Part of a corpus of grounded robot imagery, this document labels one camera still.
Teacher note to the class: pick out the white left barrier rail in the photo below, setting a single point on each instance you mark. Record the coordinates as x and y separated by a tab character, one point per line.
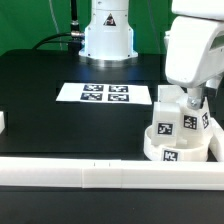
2	122

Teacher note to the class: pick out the white front barrier rail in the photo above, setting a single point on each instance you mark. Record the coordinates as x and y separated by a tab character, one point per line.
119	174

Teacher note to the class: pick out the white barrier rail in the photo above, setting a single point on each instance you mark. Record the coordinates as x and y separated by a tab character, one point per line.
217	141
119	174
2	122

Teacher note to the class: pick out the white right barrier rail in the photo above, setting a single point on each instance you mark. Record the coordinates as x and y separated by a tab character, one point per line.
217	141

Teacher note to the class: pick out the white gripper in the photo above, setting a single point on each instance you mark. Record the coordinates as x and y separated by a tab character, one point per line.
195	54

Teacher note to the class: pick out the paper sheet with markers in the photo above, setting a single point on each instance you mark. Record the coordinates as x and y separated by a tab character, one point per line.
104	93

